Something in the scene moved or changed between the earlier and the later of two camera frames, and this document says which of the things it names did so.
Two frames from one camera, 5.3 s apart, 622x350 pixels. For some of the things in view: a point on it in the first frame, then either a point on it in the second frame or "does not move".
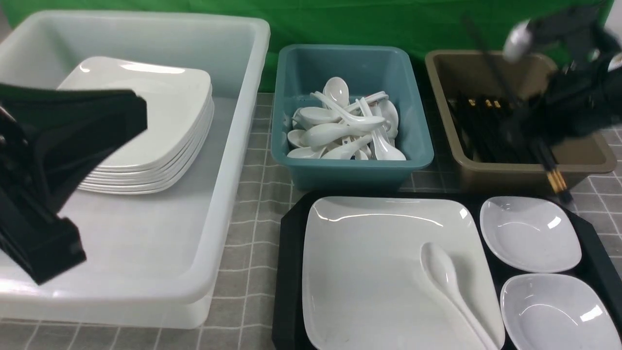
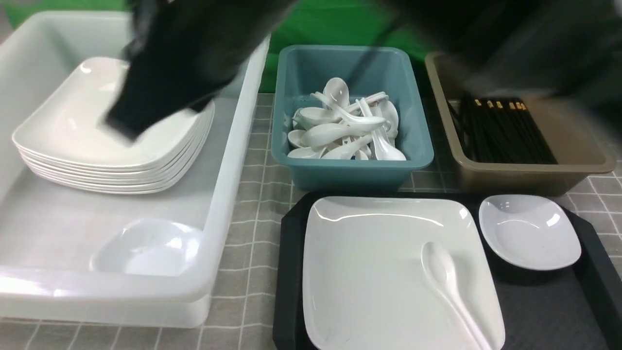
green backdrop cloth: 431,26 does not move
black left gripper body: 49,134 → 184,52
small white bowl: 535,234 does not move
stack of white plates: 180,110 does not move
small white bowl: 559,311 → 150,247
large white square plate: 363,286 does not move
